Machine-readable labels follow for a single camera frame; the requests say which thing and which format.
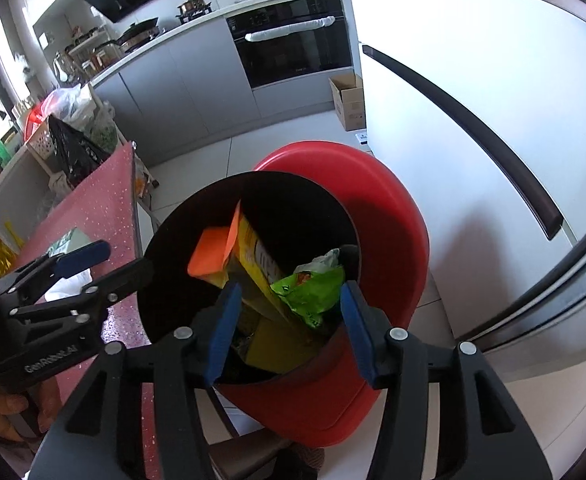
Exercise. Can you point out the orange yellow snack packet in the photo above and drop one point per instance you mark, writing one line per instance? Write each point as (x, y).
(253, 255)

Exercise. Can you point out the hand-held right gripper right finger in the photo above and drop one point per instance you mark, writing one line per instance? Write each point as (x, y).
(358, 330)

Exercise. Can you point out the gold foil bag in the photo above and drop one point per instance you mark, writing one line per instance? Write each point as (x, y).
(0, 255)

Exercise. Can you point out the steel pot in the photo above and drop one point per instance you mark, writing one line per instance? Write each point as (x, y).
(193, 6)

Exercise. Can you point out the black trash bin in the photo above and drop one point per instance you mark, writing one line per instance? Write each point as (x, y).
(183, 245)

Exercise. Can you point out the green white carton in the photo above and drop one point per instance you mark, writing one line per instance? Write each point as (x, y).
(68, 242)

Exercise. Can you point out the white plastic wrapper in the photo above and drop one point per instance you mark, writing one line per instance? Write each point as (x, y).
(325, 260)

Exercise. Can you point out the glass pitcher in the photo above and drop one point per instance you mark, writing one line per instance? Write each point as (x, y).
(62, 67)

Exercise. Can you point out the white refrigerator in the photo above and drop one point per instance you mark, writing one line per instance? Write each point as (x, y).
(473, 110)

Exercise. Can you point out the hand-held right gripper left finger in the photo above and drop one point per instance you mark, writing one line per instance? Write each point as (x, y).
(223, 335)

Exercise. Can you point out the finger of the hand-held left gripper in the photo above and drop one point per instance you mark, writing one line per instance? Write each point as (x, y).
(80, 256)
(123, 280)

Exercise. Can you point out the black wok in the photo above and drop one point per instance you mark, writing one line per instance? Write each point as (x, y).
(138, 30)

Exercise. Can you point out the white tissue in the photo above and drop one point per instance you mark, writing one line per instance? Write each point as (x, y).
(70, 282)

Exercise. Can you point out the red plastic trash bin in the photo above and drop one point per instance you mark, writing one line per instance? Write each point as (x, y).
(388, 240)

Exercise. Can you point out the person's left hand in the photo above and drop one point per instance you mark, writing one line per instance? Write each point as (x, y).
(0, 410)

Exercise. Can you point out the black plastic bag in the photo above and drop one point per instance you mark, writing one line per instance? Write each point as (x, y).
(75, 152)

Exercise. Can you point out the green plastic bag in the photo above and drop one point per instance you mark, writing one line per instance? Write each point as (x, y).
(308, 295)

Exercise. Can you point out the spice rack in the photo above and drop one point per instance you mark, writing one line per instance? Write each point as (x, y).
(95, 55)

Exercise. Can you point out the red plastic bag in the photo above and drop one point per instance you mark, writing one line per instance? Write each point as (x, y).
(34, 122)

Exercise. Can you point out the cardboard box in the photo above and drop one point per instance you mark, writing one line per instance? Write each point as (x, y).
(350, 102)

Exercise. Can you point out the grey base cabinets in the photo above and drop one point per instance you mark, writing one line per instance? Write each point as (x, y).
(183, 90)

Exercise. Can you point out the black built-in oven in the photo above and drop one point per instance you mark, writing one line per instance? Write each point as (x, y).
(293, 45)

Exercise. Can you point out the white plastic bag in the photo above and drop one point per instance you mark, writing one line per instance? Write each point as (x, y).
(70, 105)

